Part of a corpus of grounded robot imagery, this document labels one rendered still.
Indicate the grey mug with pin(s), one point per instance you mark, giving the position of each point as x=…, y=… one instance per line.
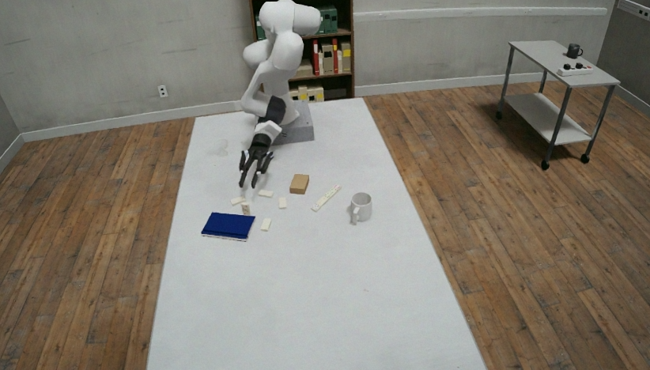
x=364, y=212

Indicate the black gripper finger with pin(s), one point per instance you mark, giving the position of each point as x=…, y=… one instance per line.
x=245, y=167
x=261, y=169

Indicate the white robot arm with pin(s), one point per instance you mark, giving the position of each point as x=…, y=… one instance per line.
x=278, y=60

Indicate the brown rectangular box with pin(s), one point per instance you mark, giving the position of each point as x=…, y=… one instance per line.
x=299, y=184

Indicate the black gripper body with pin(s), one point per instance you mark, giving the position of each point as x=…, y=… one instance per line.
x=260, y=140

